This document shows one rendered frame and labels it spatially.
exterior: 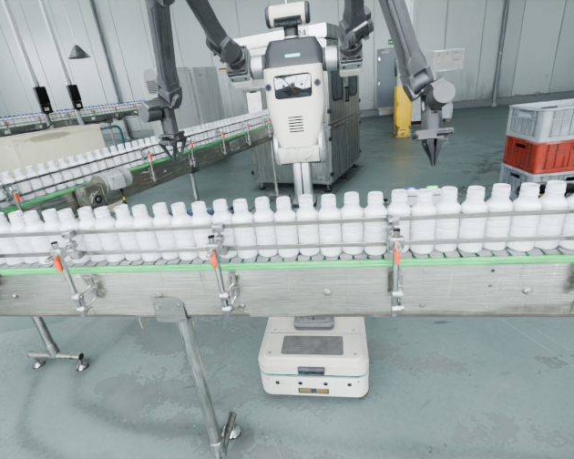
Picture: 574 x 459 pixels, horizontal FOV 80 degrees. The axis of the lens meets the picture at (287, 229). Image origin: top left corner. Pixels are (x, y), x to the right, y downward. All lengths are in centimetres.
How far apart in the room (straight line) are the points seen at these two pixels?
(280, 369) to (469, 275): 104
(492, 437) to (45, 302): 178
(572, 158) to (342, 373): 224
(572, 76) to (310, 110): 1368
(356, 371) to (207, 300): 89
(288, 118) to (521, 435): 162
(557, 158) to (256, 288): 251
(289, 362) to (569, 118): 241
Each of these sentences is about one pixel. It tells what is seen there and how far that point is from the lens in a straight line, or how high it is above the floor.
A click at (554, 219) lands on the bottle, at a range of 103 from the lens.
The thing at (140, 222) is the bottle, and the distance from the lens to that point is 104.
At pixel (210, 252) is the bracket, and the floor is 108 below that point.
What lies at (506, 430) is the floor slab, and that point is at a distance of 192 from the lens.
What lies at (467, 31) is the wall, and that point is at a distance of 1352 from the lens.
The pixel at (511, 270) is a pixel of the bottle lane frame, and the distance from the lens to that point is 101.
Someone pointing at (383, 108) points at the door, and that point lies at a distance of 1295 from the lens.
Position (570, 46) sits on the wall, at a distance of 1470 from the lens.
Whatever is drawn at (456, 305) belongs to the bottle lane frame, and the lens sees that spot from 103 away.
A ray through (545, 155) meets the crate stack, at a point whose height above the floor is 80.
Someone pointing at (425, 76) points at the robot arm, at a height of 142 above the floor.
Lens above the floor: 145
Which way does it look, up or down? 23 degrees down
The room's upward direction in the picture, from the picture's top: 6 degrees counter-clockwise
